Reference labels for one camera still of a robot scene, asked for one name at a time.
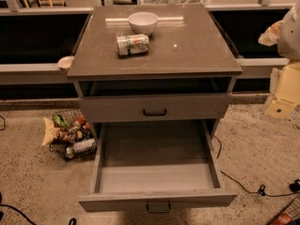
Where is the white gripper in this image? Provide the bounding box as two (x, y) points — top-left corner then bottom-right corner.
(258, 21), (300, 119)

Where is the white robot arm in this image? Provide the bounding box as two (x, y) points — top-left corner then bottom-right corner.
(258, 1), (300, 119)

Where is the closed grey upper drawer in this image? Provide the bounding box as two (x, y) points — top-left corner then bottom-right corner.
(78, 94), (231, 123)

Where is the grey drawer cabinet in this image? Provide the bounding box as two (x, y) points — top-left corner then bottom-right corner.
(67, 4), (244, 213)

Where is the open grey lower drawer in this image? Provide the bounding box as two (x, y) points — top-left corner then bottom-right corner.
(79, 120), (237, 213)

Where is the white bowl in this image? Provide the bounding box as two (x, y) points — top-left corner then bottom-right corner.
(127, 12), (158, 36)

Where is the small round beige disc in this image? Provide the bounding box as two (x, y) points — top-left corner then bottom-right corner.
(58, 56), (74, 69)

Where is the yellow chip bag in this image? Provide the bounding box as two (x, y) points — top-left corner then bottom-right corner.
(42, 117), (60, 145)

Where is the black floor cable right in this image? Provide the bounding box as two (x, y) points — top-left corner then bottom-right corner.
(213, 134), (300, 199)

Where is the wire basket bottom right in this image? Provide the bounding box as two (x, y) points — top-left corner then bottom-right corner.
(268, 197), (300, 225)

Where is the wire basket with snacks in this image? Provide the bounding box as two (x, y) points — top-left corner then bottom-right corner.
(50, 109), (97, 160)

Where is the black cable bottom left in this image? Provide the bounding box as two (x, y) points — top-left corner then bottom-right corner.
(0, 191), (78, 225)

